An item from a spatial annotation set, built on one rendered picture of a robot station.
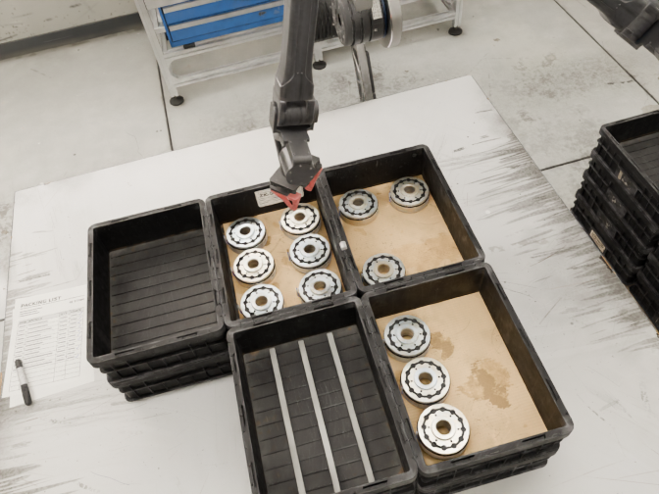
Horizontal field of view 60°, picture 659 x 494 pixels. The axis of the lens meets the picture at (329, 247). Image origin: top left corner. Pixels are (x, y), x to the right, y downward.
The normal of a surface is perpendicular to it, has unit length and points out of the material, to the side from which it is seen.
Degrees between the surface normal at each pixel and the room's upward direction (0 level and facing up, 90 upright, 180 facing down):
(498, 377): 0
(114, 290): 0
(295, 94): 85
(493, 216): 0
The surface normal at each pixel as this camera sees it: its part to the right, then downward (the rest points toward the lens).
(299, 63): 0.29, 0.69
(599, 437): -0.09, -0.59
